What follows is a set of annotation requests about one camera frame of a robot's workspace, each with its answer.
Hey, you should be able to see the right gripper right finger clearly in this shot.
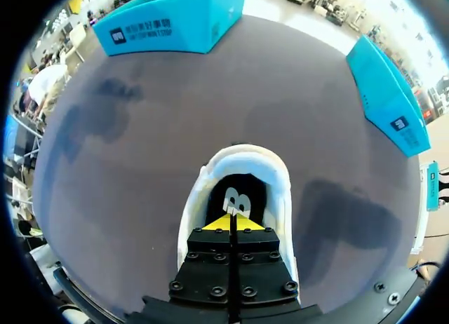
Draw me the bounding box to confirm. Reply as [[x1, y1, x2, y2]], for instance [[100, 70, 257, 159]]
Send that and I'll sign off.
[[234, 213, 300, 306]]

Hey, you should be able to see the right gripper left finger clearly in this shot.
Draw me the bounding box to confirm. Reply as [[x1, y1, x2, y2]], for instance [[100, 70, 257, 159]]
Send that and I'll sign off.
[[168, 213, 234, 306]]

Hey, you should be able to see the grey white sneaker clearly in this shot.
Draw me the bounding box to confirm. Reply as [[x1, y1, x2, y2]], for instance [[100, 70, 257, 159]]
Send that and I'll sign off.
[[177, 144, 302, 306]]

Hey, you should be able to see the black insole with white logo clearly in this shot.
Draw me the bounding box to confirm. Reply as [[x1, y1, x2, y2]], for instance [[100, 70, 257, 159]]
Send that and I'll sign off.
[[205, 173, 269, 230]]

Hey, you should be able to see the teal box with shoe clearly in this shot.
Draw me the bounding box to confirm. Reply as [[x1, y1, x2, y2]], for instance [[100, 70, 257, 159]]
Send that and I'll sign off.
[[92, 0, 248, 58]]

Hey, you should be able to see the empty teal box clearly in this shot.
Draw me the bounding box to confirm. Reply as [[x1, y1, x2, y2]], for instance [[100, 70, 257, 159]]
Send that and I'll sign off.
[[345, 34, 431, 159]]

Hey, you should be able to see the person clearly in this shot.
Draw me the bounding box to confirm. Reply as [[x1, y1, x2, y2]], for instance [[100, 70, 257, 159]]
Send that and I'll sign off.
[[19, 63, 69, 123]]

